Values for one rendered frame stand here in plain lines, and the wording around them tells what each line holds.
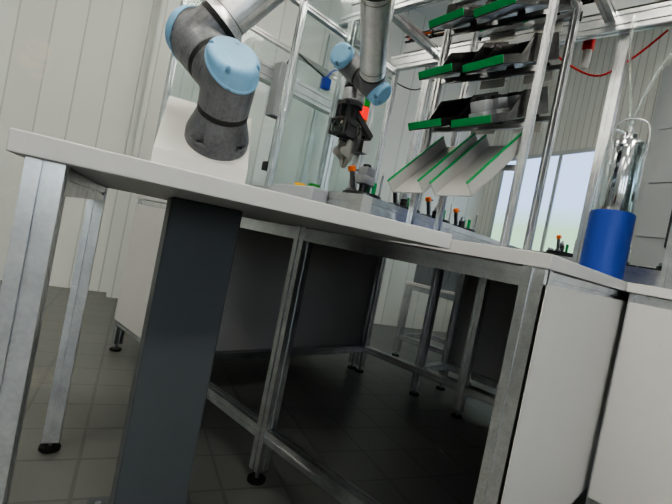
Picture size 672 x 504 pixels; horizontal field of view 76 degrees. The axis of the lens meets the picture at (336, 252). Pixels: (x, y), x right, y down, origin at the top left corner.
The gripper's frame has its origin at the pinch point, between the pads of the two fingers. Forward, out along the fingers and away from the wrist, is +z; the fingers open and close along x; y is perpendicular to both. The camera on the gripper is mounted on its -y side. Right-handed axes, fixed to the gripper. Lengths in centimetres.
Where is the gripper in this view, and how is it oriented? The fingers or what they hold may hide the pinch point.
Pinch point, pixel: (345, 164)
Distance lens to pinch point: 148.6
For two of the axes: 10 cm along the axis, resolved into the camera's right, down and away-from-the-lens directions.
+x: 7.1, 1.5, -6.9
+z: -2.0, 9.8, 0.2
